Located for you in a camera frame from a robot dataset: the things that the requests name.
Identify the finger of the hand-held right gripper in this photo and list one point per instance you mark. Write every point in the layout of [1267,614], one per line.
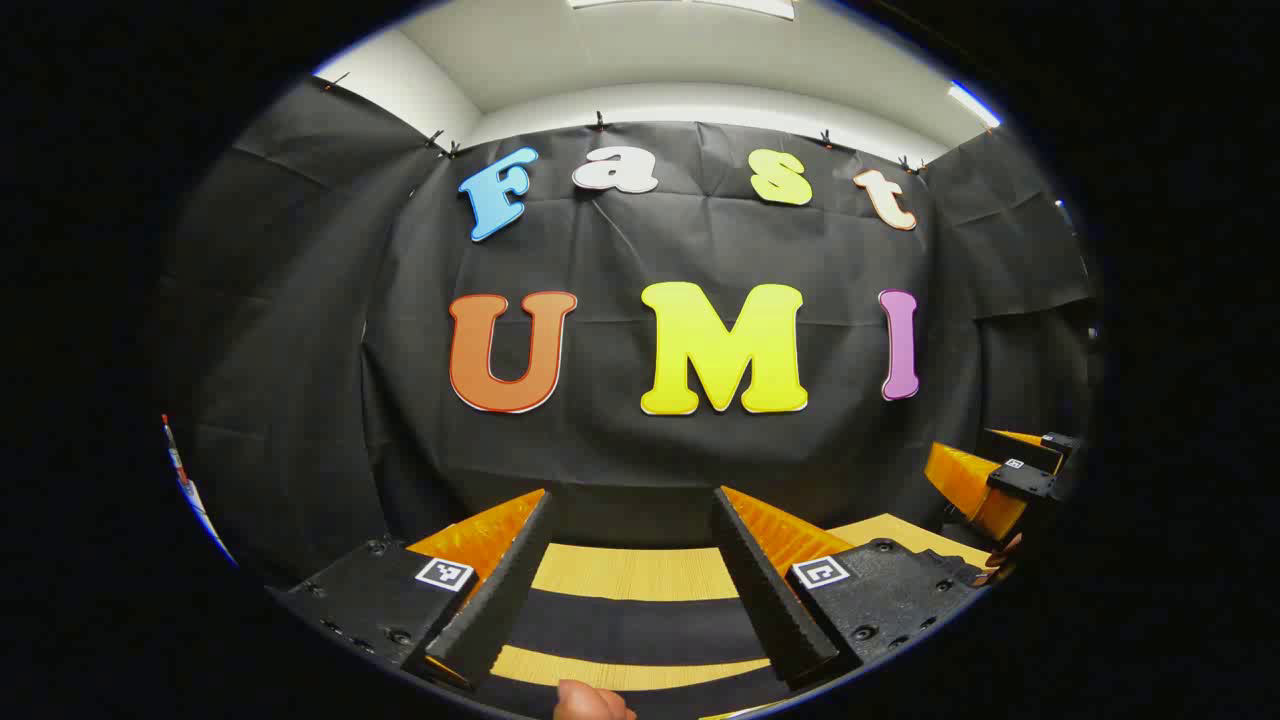
[1030,482]
[1020,450]

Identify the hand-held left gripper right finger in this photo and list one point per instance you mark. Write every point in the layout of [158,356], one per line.
[765,600]

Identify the white red blue sign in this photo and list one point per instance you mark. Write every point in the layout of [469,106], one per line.
[185,475]

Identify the ceiling light panel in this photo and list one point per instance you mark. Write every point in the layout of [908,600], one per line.
[700,5]
[975,105]

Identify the dark grey jeans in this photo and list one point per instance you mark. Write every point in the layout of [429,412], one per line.
[640,625]

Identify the black backdrop cloth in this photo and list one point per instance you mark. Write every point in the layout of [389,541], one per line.
[600,450]

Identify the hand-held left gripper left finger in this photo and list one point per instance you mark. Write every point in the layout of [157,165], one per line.
[500,600]

